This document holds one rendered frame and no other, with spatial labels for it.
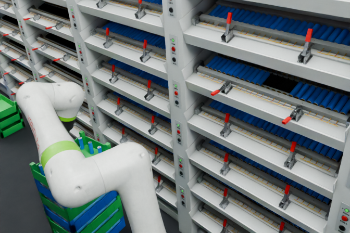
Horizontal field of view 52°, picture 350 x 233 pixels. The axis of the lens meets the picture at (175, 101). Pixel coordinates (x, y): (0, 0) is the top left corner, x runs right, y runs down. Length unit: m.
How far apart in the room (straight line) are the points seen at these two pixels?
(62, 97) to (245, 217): 0.88
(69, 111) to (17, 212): 1.10
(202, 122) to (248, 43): 0.43
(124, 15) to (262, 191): 0.89
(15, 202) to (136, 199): 1.44
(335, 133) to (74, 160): 0.73
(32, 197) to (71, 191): 1.43
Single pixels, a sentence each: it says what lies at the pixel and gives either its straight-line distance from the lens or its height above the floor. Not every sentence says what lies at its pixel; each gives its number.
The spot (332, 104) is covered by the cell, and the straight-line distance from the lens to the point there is 1.15.
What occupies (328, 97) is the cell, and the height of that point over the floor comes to 0.98.
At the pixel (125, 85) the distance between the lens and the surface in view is 1.75.
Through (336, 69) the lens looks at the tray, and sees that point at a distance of 1.02.
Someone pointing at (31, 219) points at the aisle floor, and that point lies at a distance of 2.26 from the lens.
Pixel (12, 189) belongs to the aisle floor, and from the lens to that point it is 2.51.
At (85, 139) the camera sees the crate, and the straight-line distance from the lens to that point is 1.82.
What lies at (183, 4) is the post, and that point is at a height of 1.21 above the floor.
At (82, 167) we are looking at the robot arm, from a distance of 0.99.
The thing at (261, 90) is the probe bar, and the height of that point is 0.97.
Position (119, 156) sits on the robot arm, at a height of 0.92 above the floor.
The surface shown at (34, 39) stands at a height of 0.76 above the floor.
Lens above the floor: 1.54
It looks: 30 degrees down
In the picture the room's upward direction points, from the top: 4 degrees counter-clockwise
